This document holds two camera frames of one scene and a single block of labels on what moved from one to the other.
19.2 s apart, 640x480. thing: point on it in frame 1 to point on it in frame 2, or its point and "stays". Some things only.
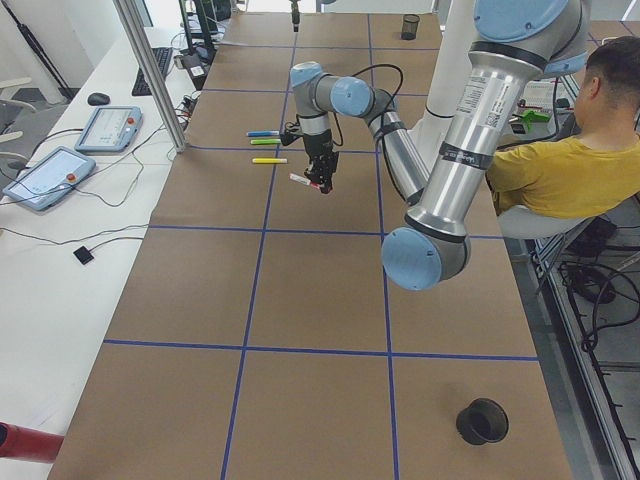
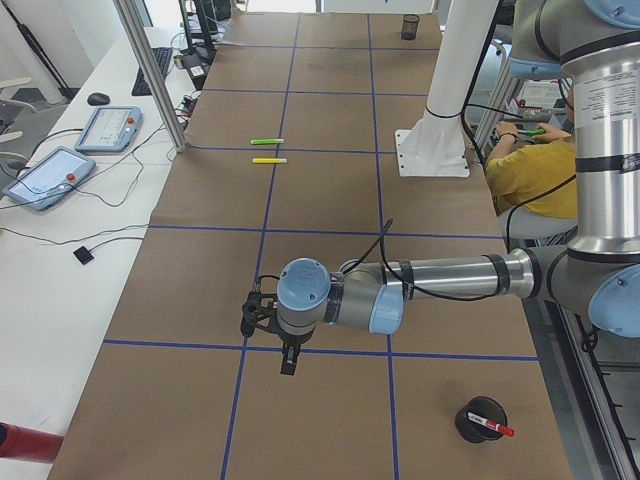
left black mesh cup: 481,422 stays
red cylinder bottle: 29,444 stays
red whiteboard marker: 303,180 to 490,424
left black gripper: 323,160 to 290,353
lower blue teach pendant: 51,178 stays
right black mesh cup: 409,26 stays
